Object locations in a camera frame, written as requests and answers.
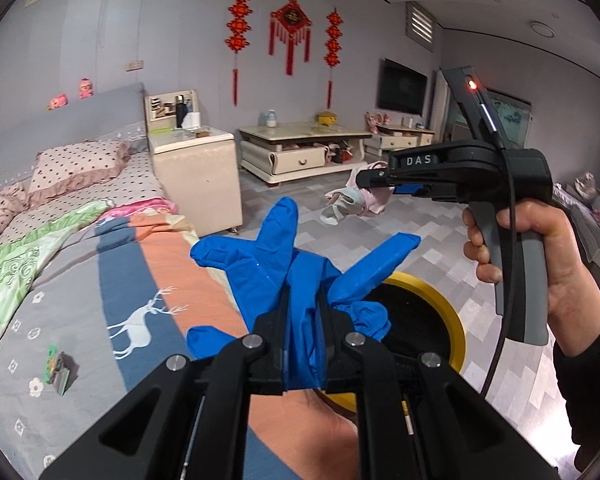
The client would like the yellow bin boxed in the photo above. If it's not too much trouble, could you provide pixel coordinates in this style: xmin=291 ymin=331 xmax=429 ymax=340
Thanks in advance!
xmin=324 ymin=272 xmax=467 ymax=414

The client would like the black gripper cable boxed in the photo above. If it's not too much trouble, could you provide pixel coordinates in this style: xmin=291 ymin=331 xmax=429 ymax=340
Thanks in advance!
xmin=479 ymin=102 xmax=522 ymax=399

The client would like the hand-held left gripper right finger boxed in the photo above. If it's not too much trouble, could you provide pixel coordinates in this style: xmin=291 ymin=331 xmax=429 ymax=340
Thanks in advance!
xmin=319 ymin=289 xmax=564 ymax=480

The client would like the person's right forearm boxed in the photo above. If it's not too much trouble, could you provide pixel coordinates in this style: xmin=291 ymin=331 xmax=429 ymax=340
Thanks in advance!
xmin=552 ymin=292 xmax=600 ymax=474

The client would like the blue rubber glove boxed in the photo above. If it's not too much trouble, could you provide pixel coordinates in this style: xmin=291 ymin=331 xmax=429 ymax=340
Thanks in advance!
xmin=186 ymin=197 xmax=422 ymax=391

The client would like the pink grey cloth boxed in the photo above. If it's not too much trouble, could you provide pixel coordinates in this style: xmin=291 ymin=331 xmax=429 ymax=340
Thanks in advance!
xmin=347 ymin=160 xmax=397 ymax=217

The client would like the framed landscape picture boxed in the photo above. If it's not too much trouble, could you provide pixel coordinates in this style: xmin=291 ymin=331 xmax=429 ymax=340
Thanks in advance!
xmin=452 ymin=87 xmax=534 ymax=146

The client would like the green patterned blanket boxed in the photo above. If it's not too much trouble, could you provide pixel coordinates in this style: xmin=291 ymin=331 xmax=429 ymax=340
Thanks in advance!
xmin=0 ymin=198 xmax=116 ymax=376

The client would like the cream nightstand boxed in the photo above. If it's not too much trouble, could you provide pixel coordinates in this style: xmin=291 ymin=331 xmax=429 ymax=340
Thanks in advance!
xmin=144 ymin=88 xmax=244 ymax=235

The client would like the person's right hand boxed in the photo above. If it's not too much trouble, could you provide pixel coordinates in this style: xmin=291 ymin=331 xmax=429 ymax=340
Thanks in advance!
xmin=461 ymin=202 xmax=600 ymax=351

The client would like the grey sofa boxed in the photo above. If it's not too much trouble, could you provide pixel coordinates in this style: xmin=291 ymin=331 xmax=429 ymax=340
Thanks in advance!
xmin=552 ymin=172 xmax=600 ymax=282

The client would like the cream desk organizer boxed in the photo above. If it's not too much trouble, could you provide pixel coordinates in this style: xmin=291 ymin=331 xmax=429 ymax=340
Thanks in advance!
xmin=145 ymin=88 xmax=201 ymax=131

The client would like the pink dotted quilt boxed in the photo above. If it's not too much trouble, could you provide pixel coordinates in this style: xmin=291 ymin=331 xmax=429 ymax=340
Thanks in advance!
xmin=0 ymin=182 xmax=31 ymax=261

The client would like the cream coffee table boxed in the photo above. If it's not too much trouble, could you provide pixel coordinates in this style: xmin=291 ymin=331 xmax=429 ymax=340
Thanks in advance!
xmin=237 ymin=120 xmax=374 ymax=186

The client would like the cream television stand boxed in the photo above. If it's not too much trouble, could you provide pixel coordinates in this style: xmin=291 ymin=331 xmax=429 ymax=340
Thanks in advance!
xmin=362 ymin=122 xmax=437 ymax=164

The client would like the black wall television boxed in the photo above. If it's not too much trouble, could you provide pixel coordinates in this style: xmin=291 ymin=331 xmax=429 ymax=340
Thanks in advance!
xmin=377 ymin=57 xmax=429 ymax=117

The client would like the red chinese knot string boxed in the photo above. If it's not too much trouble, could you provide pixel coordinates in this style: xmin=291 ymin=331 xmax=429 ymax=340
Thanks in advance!
xmin=323 ymin=7 xmax=345 ymax=110
xmin=224 ymin=0 xmax=254 ymax=107

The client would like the green packet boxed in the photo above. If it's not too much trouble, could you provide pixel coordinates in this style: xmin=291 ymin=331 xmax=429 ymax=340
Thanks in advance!
xmin=44 ymin=342 xmax=79 ymax=397

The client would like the grey headboard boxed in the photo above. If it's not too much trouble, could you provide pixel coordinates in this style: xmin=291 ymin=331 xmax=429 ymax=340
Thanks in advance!
xmin=0 ymin=82 xmax=149 ymax=196

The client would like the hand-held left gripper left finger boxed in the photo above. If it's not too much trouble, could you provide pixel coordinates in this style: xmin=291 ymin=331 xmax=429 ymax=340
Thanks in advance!
xmin=39 ymin=287 xmax=292 ymax=480

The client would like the bed with patterned blanket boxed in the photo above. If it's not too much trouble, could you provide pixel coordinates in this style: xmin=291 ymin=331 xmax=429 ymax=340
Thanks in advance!
xmin=0 ymin=152 xmax=362 ymax=480

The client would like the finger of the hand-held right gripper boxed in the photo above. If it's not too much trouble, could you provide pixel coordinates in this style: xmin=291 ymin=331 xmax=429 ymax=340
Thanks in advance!
xmin=356 ymin=167 xmax=397 ymax=191
xmin=393 ymin=183 xmax=432 ymax=198

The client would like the pink dotted pillow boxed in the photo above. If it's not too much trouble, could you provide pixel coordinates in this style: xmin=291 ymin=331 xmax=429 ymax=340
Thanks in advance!
xmin=27 ymin=139 xmax=134 ymax=206

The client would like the louvered wall vent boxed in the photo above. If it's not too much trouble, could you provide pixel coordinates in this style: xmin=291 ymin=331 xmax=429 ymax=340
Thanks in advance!
xmin=404 ymin=0 xmax=439 ymax=54

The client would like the red diamond knot ornament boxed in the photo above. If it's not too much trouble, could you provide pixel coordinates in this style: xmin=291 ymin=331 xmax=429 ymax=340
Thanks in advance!
xmin=268 ymin=0 xmax=314 ymax=77

